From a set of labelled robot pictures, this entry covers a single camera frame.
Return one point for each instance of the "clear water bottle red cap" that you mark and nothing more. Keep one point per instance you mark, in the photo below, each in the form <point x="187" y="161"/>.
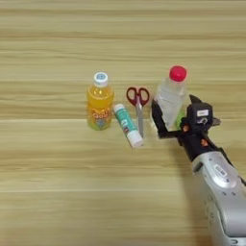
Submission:
<point x="171" y="99"/>

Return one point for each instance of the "orange juice bottle white cap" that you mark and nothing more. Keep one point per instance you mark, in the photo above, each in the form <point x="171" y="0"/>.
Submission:
<point x="100" y="105"/>

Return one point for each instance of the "teal and white glue stick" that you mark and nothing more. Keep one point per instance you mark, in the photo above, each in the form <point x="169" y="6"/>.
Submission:
<point x="126" y="125"/>

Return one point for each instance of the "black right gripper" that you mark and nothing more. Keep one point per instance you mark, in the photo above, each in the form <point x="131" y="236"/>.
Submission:
<point x="198" y="144"/>

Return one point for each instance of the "small black box white label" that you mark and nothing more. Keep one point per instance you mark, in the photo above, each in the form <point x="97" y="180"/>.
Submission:
<point x="200" y="115"/>

